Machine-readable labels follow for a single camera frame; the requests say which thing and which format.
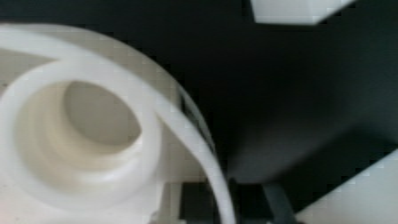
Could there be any white U-shaped fence frame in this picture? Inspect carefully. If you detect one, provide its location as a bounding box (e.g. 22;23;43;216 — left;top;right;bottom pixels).
232;0;398;224

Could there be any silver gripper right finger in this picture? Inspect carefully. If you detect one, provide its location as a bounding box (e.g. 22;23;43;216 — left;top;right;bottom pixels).
230;180;297;224

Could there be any white round stool seat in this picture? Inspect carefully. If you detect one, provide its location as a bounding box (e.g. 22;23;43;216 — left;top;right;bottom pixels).
0;24;237;224

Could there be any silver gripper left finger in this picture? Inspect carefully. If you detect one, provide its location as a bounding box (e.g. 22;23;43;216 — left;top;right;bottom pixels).
180;183;219;224

